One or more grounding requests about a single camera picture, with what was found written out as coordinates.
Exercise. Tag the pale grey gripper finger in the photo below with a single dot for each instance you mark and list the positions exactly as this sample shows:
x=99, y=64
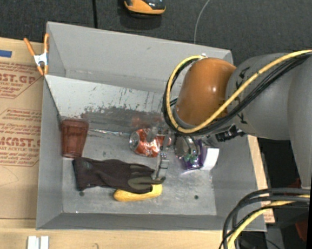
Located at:
x=162, y=168
x=153, y=135

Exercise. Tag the crushed orange drink can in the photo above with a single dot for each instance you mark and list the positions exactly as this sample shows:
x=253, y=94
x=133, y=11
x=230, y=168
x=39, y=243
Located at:
x=145, y=147

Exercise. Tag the purple and white packet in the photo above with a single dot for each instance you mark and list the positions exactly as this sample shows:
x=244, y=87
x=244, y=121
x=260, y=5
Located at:
x=193, y=163

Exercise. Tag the yellow banana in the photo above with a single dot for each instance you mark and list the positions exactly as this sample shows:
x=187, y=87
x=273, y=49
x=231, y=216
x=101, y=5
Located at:
x=136, y=195

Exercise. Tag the dark brown glove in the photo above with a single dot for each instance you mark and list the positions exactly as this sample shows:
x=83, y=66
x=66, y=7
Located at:
x=105, y=172

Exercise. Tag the grey metal bin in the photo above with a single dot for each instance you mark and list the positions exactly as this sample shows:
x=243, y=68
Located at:
x=123, y=64

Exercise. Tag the red-brown translucent cup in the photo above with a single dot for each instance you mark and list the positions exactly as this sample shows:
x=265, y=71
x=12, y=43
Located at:
x=73, y=138

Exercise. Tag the brown cardboard board, red print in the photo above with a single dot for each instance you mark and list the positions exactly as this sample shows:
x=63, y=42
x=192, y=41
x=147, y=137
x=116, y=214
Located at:
x=11, y=163

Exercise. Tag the black cylinder on white bracket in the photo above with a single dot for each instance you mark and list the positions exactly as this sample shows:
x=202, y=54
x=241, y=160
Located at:
x=227, y=134

